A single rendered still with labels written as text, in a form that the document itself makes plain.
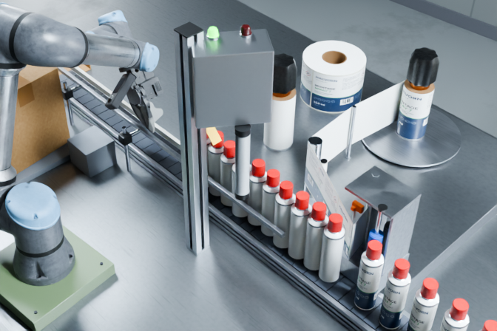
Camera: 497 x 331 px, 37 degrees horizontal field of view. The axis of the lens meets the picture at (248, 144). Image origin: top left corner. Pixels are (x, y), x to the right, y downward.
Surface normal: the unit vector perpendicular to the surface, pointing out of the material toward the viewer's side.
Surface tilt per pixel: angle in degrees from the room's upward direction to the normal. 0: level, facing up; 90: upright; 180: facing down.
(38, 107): 90
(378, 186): 0
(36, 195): 9
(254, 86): 90
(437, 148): 0
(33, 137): 90
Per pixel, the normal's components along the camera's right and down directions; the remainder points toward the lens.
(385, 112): 0.61, 0.52
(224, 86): 0.15, 0.63
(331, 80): -0.18, 0.62
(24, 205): 0.15, -0.73
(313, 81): -0.70, 0.45
